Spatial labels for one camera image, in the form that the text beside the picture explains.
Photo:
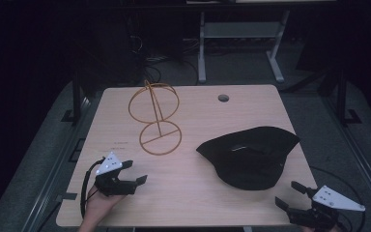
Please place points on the grey table grommet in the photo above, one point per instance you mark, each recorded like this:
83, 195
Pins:
223, 98

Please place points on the black hat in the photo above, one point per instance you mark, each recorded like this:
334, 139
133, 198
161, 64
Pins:
254, 167

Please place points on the white metal stand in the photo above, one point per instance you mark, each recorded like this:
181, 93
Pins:
238, 30

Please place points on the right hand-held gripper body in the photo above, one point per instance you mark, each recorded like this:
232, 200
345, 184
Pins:
327, 209

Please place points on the black frame post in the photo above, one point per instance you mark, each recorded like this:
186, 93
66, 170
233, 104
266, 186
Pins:
342, 93
76, 93

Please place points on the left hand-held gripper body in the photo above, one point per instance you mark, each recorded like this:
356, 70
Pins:
112, 185

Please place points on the aluminium floor rail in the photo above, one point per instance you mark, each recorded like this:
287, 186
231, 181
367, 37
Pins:
55, 169
360, 161

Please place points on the person's right hand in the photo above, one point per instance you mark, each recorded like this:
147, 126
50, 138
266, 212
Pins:
308, 229

